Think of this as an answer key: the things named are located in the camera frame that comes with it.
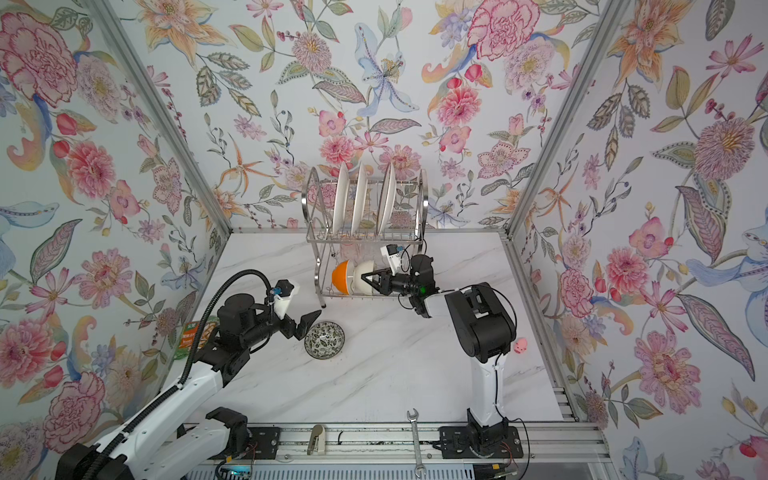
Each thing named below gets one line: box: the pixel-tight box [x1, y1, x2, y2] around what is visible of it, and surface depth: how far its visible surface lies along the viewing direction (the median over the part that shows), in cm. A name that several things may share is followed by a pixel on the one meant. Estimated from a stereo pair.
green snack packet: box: [174, 315, 220, 360], surface depth 93 cm
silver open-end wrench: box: [406, 408, 427, 479], surface depth 75 cm
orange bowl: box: [332, 260, 350, 295], surface depth 93 cm
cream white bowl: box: [353, 260, 374, 295], surface depth 92 cm
